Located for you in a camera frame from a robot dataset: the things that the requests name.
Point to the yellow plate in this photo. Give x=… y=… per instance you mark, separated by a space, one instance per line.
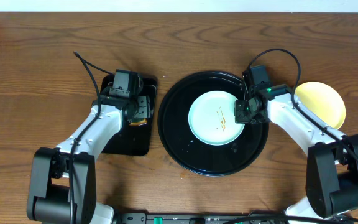
x=324 y=101

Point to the orange green sponge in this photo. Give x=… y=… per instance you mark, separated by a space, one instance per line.
x=138 y=122

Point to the light green plate top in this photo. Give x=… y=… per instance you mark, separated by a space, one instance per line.
x=211 y=118

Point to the round black tray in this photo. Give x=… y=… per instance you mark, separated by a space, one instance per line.
x=183 y=145

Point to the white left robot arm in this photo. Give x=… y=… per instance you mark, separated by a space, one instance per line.
x=63 y=179

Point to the black base unit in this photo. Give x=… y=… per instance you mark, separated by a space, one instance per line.
x=253 y=217

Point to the rectangular black tray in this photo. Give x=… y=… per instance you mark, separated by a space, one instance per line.
x=135 y=140

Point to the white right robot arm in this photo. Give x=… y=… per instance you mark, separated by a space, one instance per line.
x=332 y=156

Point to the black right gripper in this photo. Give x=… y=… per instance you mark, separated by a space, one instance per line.
x=240 y=117

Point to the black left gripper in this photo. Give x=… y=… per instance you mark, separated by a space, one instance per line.
x=143 y=109

